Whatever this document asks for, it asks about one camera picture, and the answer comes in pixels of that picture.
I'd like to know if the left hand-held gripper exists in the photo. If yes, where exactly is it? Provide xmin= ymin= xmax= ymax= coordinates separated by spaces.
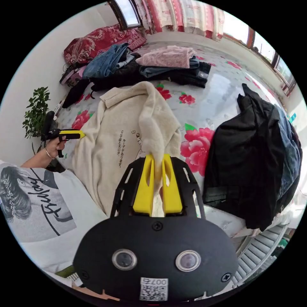
xmin=40 ymin=128 xmax=86 ymax=159

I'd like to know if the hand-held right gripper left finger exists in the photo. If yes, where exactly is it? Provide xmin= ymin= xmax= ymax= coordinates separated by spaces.
xmin=132 ymin=154 xmax=154 ymax=214

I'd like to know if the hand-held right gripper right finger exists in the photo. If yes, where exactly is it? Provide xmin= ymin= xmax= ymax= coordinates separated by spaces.
xmin=161 ymin=154 xmax=183 ymax=214

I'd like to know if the beige long sleeve sweater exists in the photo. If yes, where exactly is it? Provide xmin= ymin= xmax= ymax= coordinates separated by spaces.
xmin=71 ymin=81 xmax=182 ymax=217

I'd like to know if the person's left forearm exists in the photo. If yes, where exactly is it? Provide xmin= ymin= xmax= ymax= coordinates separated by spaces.
xmin=20 ymin=148 xmax=57 ymax=169

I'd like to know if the person's left hand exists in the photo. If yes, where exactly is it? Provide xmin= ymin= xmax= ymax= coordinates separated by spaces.
xmin=45 ymin=138 xmax=66 ymax=160

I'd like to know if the person's right hand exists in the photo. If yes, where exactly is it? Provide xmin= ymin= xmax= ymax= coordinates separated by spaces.
xmin=72 ymin=285 xmax=121 ymax=302

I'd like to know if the green potted plant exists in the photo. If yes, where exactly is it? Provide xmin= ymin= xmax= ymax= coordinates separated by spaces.
xmin=22 ymin=86 xmax=52 ymax=154

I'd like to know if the pile of dark clothes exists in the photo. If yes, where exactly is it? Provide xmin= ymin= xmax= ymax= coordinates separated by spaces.
xmin=202 ymin=83 xmax=303 ymax=232

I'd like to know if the person's body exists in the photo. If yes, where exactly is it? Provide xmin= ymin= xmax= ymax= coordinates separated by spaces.
xmin=0 ymin=159 xmax=109 ymax=288

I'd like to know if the red patterned pillow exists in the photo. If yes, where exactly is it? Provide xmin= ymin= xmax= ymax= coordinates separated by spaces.
xmin=63 ymin=23 xmax=147 ymax=66

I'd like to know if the bed with floral sheet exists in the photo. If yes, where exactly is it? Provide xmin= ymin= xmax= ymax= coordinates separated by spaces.
xmin=53 ymin=40 xmax=297 ymax=238

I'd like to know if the white radiator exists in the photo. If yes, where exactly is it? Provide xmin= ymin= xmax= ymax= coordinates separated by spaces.
xmin=230 ymin=223 xmax=289 ymax=286

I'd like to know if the dark framed window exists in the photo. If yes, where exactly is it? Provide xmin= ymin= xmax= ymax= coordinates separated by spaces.
xmin=106 ymin=0 xmax=142 ymax=31

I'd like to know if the red and white floral curtain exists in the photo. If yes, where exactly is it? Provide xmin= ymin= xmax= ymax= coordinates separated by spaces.
xmin=133 ymin=0 xmax=225 ymax=42

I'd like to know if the wide brown framed window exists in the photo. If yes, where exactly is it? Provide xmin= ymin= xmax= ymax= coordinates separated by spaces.
xmin=223 ymin=14 xmax=297 ymax=97

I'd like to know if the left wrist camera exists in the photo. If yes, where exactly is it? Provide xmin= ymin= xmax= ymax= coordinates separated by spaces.
xmin=43 ymin=111 xmax=55 ymax=135

